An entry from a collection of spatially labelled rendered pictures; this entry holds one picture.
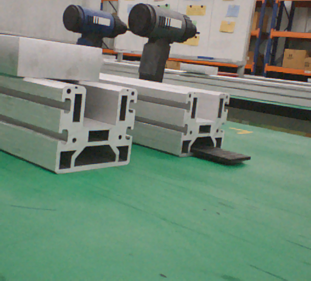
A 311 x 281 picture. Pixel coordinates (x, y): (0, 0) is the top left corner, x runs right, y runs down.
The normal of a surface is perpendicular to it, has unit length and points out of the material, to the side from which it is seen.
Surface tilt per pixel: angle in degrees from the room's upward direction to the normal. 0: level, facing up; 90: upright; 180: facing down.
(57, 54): 90
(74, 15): 90
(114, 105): 90
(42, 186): 0
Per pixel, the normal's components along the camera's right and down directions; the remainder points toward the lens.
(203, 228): 0.12, -0.98
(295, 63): -0.63, 0.08
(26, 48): 0.73, 0.18
